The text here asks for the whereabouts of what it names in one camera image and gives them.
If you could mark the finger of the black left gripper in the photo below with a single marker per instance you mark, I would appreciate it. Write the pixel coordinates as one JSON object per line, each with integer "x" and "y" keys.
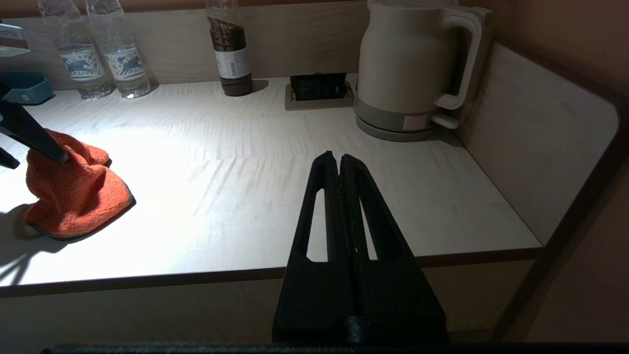
{"x": 7, "y": 158}
{"x": 29, "y": 132}

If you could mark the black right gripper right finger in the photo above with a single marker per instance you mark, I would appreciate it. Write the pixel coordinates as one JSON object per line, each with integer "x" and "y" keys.
{"x": 393, "y": 300}

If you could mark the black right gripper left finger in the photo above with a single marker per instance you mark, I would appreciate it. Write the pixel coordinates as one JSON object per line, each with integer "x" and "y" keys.
{"x": 314, "y": 295}

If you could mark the orange microfibre cloth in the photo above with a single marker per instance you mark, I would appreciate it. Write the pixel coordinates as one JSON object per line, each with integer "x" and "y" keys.
{"x": 78, "y": 196}

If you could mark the small blue tray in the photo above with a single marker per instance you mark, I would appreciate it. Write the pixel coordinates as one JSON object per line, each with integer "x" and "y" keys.
{"x": 34, "y": 91}

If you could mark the clear water bottle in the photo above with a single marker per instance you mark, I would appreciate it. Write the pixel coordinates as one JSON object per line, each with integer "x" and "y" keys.
{"x": 83, "y": 64}
{"x": 123, "y": 61}

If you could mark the grey kettle base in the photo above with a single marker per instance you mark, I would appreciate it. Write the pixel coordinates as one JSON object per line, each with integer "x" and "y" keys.
{"x": 383, "y": 125}

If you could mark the black recessed power socket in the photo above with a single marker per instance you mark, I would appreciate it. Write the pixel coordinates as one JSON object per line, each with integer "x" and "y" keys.
{"x": 317, "y": 88}

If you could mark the dark drink bottle white label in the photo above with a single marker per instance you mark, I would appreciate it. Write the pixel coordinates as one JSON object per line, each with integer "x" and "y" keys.
{"x": 232, "y": 54}

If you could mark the cream electric kettle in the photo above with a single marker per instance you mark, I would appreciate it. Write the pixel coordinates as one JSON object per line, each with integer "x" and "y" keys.
{"x": 408, "y": 54}

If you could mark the light wood desk surround panel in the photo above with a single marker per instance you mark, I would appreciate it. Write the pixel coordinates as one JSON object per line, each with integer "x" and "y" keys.
{"x": 304, "y": 39}

